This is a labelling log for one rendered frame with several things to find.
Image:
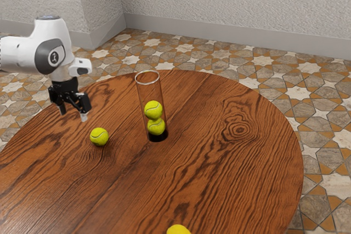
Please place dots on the clear plastic ball tube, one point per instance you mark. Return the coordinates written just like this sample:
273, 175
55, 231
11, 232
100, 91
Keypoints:
151, 102

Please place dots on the yellow tennis ball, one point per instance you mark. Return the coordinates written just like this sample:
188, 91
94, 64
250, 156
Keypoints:
99, 136
156, 126
153, 109
178, 229

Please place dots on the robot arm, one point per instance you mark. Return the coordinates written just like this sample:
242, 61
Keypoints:
33, 50

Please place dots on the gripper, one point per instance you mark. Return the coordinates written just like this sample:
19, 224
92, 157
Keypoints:
64, 88

